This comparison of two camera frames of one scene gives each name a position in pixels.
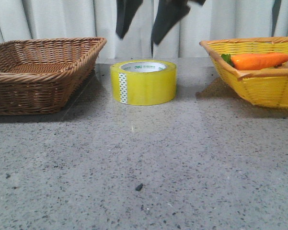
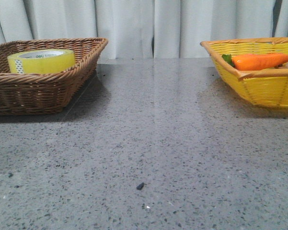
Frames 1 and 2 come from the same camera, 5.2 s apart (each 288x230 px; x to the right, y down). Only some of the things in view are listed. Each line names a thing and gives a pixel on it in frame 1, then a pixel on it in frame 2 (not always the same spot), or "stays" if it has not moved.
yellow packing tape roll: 144,82 -> 41,61
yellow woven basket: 275,87 stays
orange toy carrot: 255,61 stays
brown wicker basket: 38,76 stays
